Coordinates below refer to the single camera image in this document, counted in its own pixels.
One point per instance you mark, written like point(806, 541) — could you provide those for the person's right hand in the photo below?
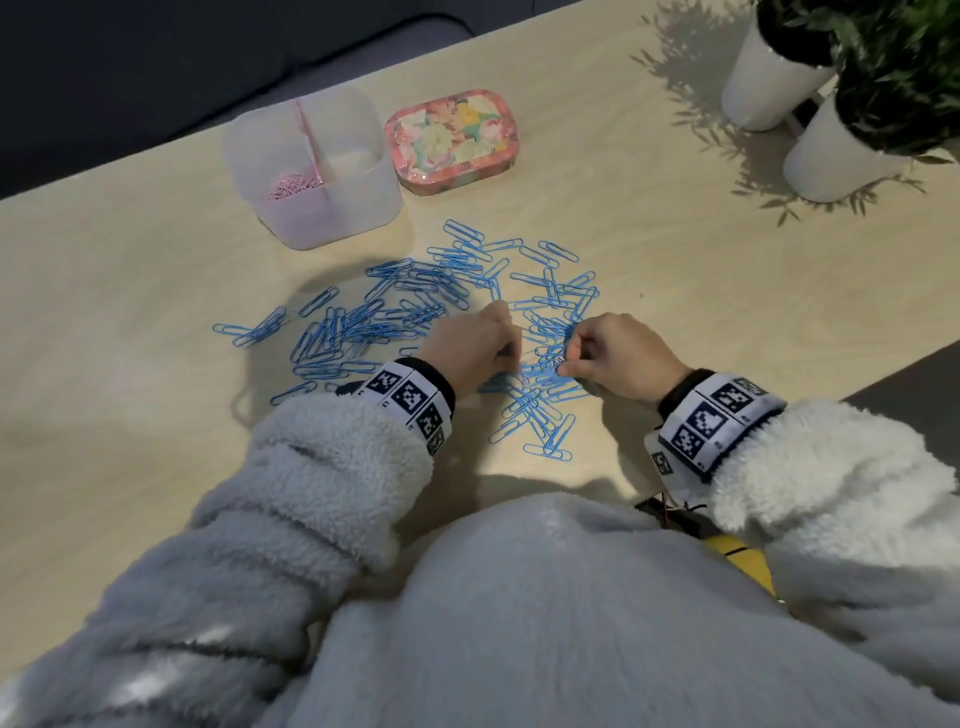
point(626, 360)

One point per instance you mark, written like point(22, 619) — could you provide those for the person's left hand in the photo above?
point(472, 349)

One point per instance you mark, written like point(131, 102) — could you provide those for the cluster of blue paper clips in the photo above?
point(551, 289)
point(352, 322)

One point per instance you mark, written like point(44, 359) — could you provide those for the translucent divided plastic box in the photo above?
point(345, 210)

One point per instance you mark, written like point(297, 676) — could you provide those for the heap of pink paper clips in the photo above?
point(295, 187)

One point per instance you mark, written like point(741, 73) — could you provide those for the person's right forearm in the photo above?
point(847, 495)

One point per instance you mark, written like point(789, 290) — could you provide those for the person's left forearm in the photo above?
point(262, 540)

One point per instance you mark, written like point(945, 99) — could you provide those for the person's white fleece torso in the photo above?
point(562, 630)

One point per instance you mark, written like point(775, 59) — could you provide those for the left wrist marker band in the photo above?
point(409, 397)

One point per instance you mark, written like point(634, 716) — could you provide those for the wrist marker band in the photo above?
point(409, 397)
point(712, 424)

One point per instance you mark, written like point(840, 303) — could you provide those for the right wrist marker band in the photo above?
point(712, 424)

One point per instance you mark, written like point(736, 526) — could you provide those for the white marker tag device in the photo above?
point(662, 463)

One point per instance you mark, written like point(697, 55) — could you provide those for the pink floral tin lid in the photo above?
point(454, 139)

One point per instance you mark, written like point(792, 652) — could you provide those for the yellow object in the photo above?
point(739, 559)

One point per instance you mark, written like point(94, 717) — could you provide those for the green plant in white pot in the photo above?
point(832, 165)
point(765, 90)

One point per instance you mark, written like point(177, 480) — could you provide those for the grey high-back sofa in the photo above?
point(187, 75)

